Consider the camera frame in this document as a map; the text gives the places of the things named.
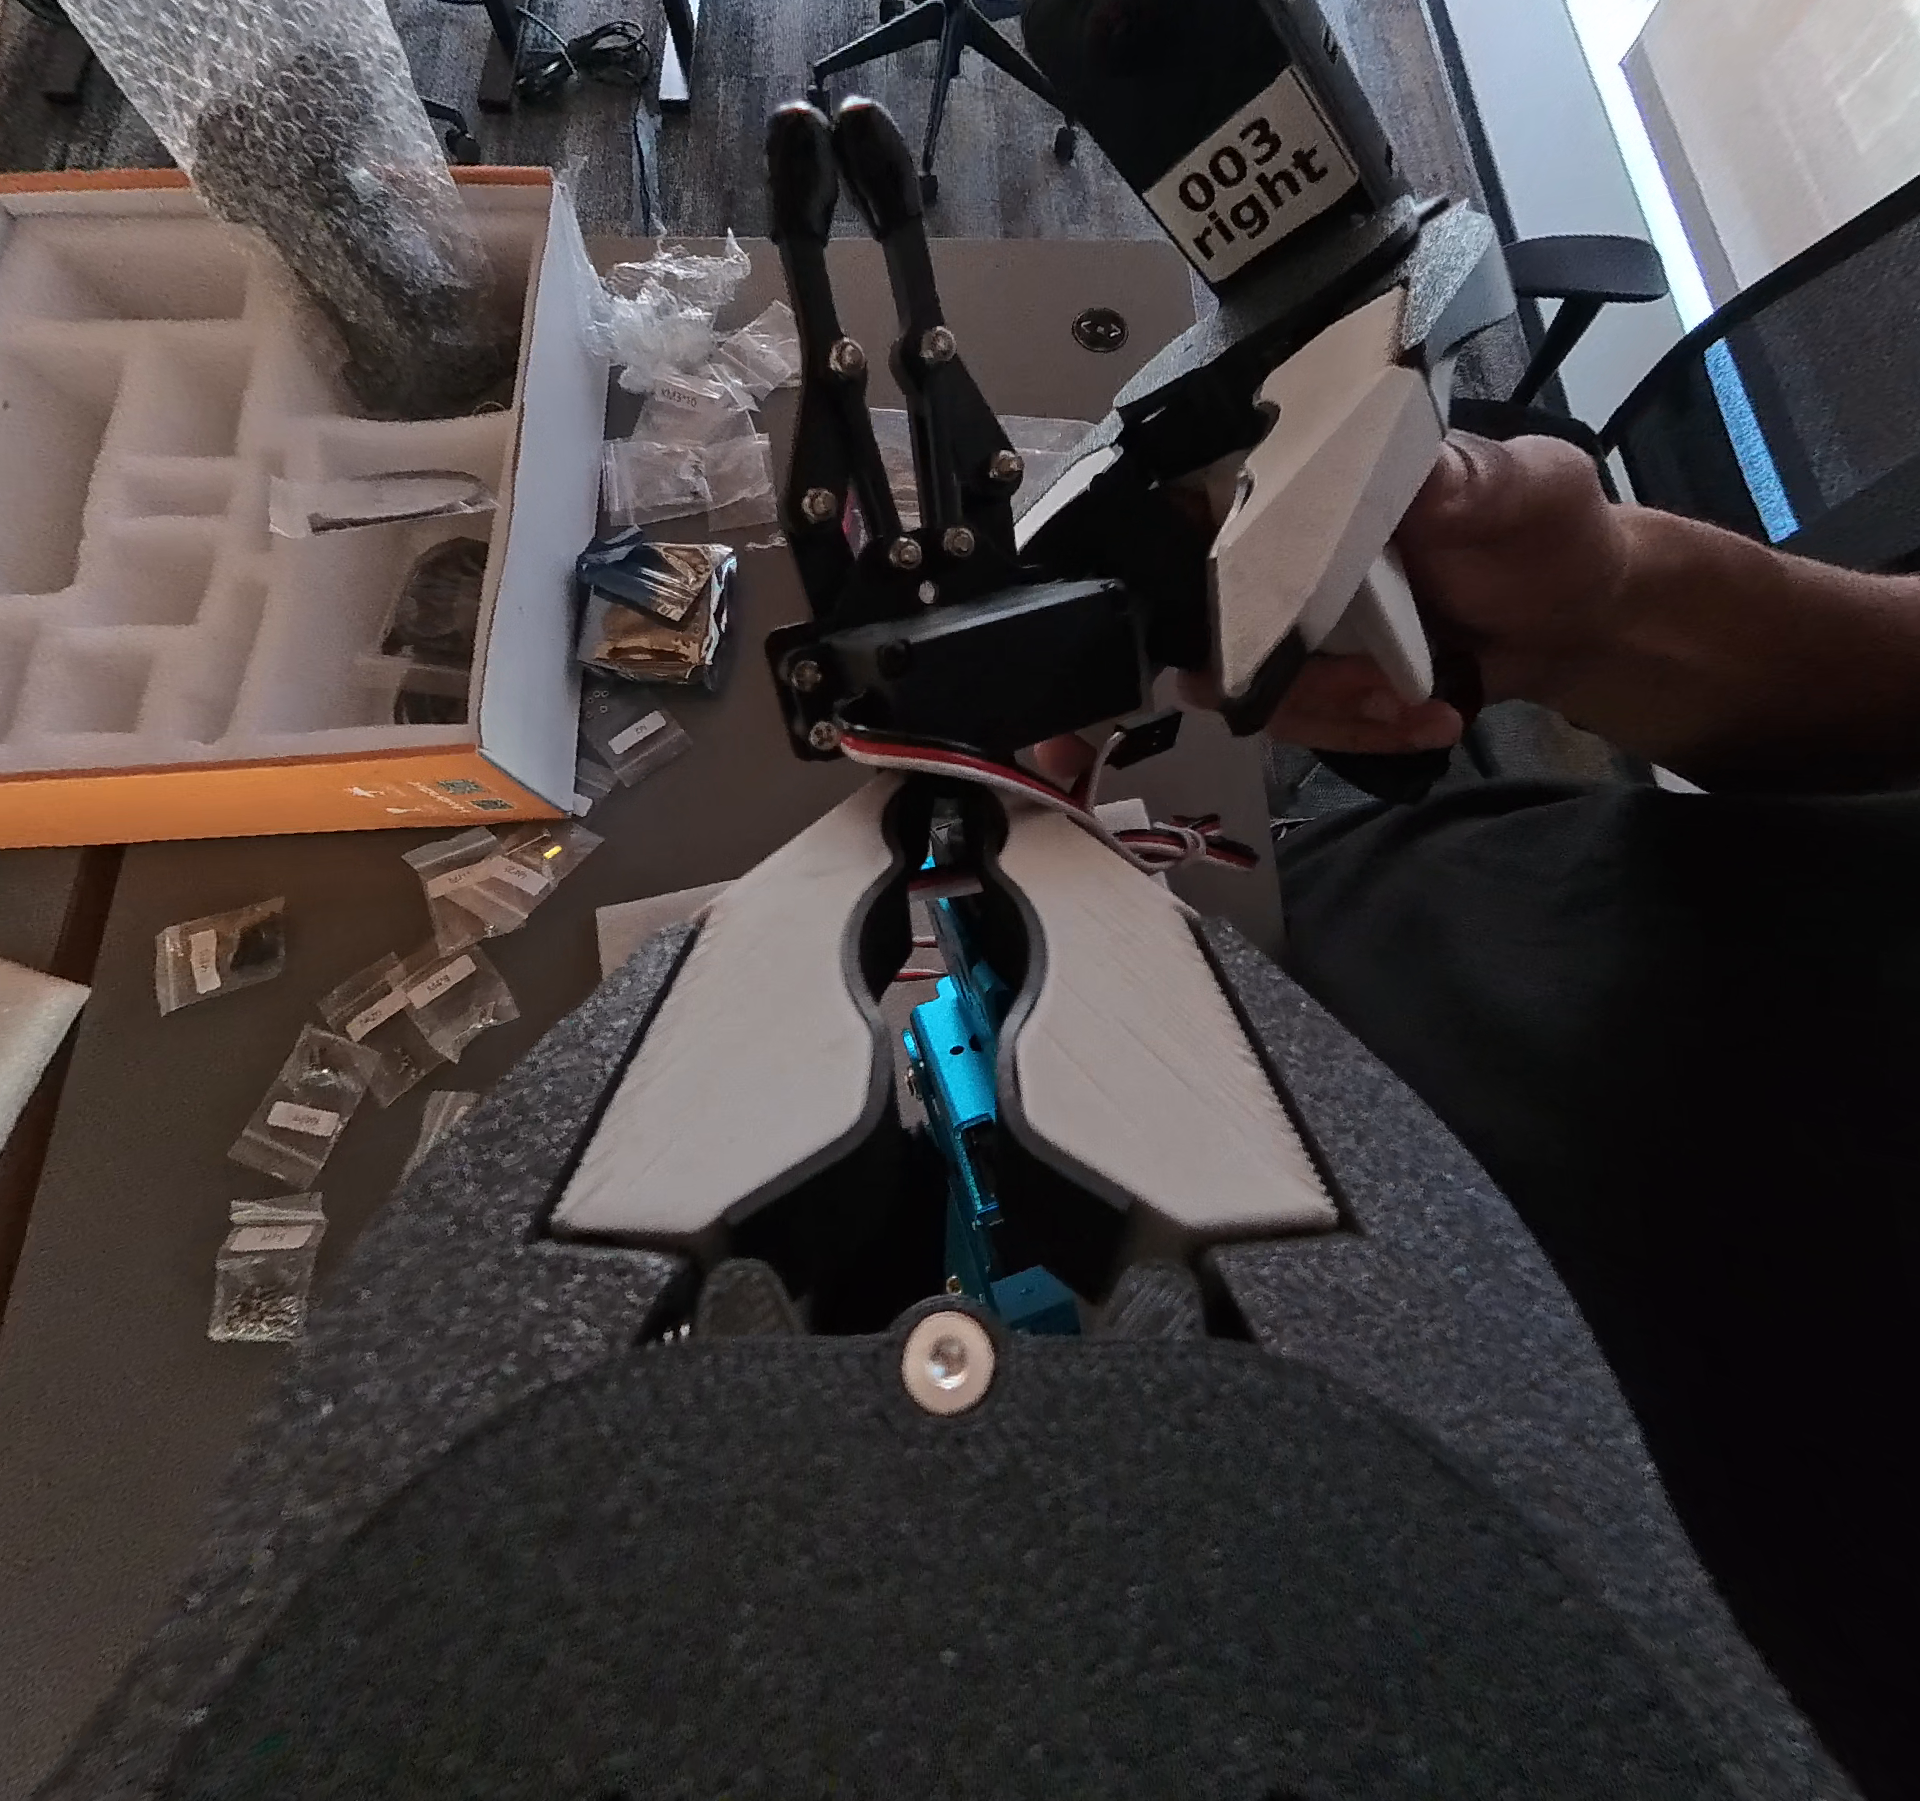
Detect large office window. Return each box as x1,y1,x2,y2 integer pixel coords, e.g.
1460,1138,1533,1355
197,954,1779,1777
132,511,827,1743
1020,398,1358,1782
1386,0,1920,333

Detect person's right hand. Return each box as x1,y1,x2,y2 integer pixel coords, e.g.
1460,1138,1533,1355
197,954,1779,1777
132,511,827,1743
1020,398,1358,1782
1183,431,1662,755

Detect orange white kit box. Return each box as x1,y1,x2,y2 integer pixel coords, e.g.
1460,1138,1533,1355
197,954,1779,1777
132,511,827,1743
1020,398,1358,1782
0,161,613,855

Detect person's right forearm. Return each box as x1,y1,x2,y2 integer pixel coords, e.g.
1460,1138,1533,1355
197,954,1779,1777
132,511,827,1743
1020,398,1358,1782
1626,502,1920,802

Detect bubble wrap bag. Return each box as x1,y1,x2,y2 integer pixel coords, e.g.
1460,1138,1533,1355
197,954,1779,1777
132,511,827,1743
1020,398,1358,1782
13,0,509,425

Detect crumpled clear plastic bag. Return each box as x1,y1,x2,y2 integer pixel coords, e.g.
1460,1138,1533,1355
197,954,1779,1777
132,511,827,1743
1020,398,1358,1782
578,226,755,365

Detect bagged black round parts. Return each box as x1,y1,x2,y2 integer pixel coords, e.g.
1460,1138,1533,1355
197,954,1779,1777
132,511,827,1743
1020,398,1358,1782
373,537,495,729

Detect group of clear screw bags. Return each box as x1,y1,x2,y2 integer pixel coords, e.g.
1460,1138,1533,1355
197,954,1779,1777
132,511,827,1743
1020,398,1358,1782
153,300,805,1344

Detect black mesh office chair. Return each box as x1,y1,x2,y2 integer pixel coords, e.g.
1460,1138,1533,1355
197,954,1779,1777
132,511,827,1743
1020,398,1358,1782
1501,199,1920,555

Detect clear bag with black tool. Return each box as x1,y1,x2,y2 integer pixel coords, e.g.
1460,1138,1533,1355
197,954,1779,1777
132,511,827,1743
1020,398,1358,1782
266,466,501,537

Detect dark grey desk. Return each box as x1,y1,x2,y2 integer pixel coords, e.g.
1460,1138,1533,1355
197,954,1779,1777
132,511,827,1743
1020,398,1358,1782
29,233,1307,1801

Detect white foam ring piece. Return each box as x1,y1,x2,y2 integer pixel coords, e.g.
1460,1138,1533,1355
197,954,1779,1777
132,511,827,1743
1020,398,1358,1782
0,963,96,1156

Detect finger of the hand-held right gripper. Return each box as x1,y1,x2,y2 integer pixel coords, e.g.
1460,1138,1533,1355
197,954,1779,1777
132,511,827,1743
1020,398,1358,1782
1208,324,1457,692
1007,408,1190,555

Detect black power cable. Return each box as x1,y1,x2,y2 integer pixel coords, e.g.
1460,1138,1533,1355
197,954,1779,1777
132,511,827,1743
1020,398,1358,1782
509,13,664,94

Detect blue black toy robot arm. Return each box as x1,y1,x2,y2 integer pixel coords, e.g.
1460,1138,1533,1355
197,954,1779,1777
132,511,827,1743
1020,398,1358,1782
762,95,1269,1336

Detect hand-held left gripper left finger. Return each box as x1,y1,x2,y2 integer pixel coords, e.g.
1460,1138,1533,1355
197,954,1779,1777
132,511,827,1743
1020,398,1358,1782
545,779,907,1248

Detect blue gold foil packet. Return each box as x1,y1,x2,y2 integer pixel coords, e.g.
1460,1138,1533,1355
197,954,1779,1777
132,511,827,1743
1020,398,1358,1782
573,537,742,696

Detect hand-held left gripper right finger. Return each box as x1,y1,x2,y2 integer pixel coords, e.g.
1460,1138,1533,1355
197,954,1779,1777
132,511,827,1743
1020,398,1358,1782
982,793,1344,1245

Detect clear bag with black part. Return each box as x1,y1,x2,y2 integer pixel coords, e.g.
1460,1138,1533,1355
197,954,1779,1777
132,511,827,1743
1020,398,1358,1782
153,896,291,1017

